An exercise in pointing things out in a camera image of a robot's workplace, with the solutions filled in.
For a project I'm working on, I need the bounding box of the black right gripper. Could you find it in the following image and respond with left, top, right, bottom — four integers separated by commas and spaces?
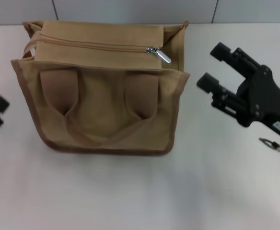
197, 42, 280, 134

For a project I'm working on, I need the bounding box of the khaki fabric food bag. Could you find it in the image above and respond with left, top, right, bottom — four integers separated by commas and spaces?
10, 20, 191, 156

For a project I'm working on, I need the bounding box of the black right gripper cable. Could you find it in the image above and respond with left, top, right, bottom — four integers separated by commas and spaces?
258, 137, 280, 156

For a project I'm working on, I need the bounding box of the silver metal zipper pull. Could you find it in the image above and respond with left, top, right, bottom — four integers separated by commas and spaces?
146, 46, 172, 64

